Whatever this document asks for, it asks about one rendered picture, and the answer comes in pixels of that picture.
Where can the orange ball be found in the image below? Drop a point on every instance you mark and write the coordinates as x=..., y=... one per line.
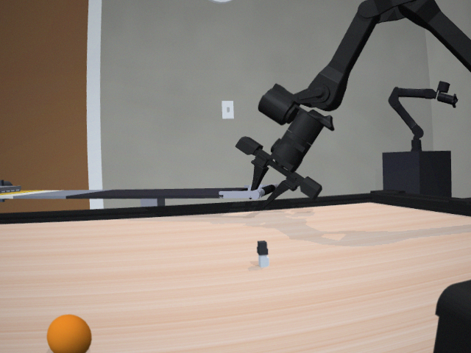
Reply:
x=69, y=334

